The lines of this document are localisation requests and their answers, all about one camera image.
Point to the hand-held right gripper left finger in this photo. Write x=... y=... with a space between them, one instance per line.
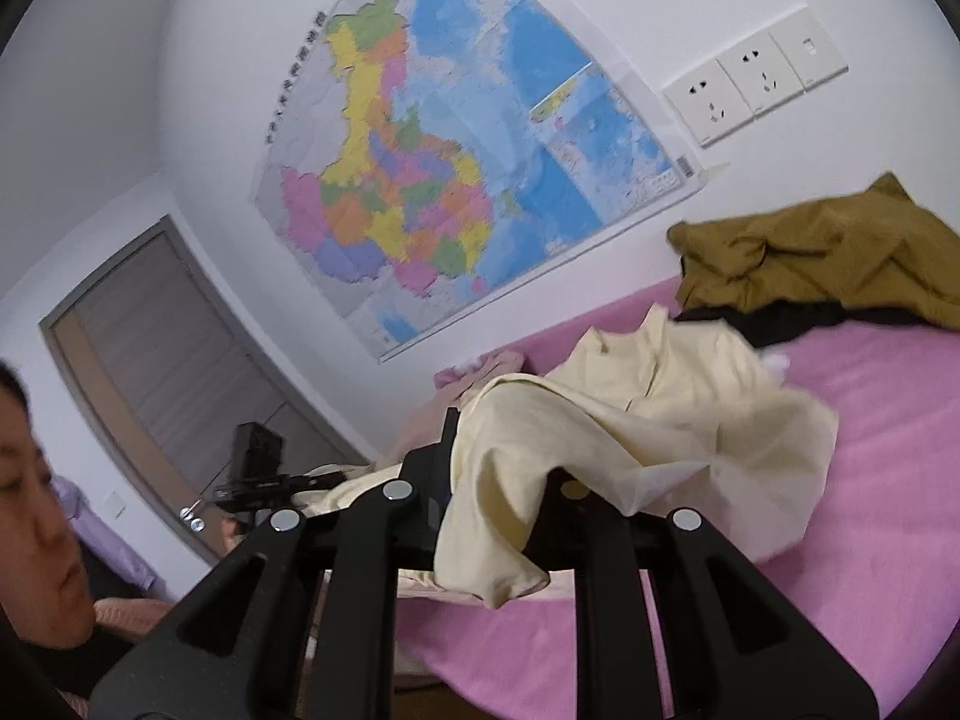
x=420 y=480

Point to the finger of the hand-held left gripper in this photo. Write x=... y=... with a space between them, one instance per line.
x=322 y=478

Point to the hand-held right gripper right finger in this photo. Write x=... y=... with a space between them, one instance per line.
x=600 y=540

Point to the pink garment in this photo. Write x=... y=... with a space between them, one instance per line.
x=469 y=382

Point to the cream garment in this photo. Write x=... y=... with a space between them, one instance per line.
x=637 y=420

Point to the person's left forearm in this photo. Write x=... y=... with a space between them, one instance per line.
x=131 y=615

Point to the person's left hand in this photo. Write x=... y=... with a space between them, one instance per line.
x=231 y=532

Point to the grey wooden door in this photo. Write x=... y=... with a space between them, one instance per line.
x=172 y=360

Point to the lilac garment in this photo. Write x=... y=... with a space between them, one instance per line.
x=105 y=540

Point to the person's head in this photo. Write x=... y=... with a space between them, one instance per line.
x=37 y=510

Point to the pink printed blanket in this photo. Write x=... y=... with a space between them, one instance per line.
x=862 y=502

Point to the black garment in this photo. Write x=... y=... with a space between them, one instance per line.
x=772 y=322

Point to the olive garment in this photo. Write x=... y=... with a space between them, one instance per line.
x=825 y=255

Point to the small white light switch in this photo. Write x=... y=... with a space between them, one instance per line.
x=116 y=504

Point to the colourful wall map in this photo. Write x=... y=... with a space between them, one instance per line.
x=465 y=165

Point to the white wall socket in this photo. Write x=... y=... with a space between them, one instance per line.
x=757 y=71
x=709 y=106

